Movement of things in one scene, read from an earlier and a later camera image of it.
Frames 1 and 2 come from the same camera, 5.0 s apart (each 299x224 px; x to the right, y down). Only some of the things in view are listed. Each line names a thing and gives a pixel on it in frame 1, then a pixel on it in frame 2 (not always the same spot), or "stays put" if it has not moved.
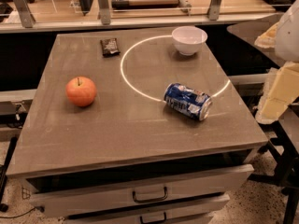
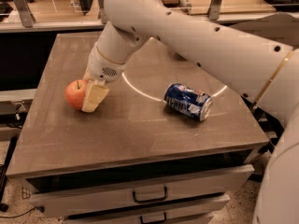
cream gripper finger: (267, 39) → (87, 76)
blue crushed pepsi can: (188, 101) stays put
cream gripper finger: (281, 90) → (96, 91)
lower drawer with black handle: (199, 210) stays put
